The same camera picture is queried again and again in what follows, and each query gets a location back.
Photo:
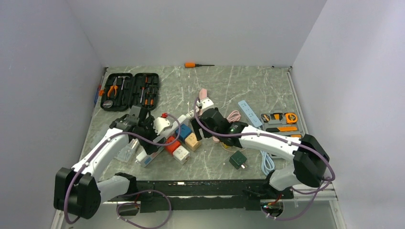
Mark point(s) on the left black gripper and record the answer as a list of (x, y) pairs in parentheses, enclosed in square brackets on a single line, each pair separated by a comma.
[(149, 123)]

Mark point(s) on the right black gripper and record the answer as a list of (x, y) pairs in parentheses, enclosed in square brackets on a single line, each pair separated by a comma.
[(197, 129)]

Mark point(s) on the pink power strip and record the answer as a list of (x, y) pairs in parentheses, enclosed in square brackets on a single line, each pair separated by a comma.
[(202, 97)]

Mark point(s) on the blue cube adapter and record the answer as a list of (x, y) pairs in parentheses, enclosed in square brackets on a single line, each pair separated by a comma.
[(185, 131)]

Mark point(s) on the wooden beige cube adapter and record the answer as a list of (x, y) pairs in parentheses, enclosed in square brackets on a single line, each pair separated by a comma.
[(191, 142)]

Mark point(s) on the yellow cube adapter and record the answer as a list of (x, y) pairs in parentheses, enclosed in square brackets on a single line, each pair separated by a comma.
[(225, 147)]

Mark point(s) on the white power strip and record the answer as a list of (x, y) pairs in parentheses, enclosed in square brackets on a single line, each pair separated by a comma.
[(143, 159)]

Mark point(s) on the red cube adapter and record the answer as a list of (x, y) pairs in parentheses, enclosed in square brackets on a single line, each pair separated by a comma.
[(173, 145)]

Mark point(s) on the clear plastic screw box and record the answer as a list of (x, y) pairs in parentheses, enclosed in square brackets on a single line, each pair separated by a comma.
[(126, 151)]

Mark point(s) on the light blue power strip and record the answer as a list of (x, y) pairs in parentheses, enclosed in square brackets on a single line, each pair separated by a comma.
[(250, 114)]

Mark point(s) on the black tool case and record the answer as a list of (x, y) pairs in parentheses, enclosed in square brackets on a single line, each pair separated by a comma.
[(124, 90)]

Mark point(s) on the white cube adapter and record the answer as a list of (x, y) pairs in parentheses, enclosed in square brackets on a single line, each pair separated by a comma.
[(181, 154)]

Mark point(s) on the dark green cube adapter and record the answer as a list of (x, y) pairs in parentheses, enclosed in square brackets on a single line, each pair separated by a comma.
[(238, 160)]

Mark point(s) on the grey tool case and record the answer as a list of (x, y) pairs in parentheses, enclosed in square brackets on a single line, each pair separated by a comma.
[(275, 122)]

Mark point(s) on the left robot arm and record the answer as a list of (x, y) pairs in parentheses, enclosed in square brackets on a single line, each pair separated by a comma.
[(95, 162)]

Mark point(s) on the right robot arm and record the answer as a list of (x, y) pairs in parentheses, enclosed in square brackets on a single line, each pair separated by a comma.
[(309, 162)]

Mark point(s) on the blue red pen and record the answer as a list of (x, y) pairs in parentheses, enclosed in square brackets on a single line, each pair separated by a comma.
[(97, 93)]

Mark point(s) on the black base bar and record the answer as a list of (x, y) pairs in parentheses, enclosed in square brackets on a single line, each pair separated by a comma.
[(247, 194)]

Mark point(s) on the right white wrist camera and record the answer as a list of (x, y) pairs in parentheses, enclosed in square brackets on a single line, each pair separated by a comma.
[(205, 104)]

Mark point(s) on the orange handled screwdriver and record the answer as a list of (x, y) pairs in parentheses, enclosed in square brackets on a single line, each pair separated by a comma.
[(194, 65)]

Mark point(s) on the aluminium rail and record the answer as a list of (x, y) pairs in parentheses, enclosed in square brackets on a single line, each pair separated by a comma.
[(316, 189)]

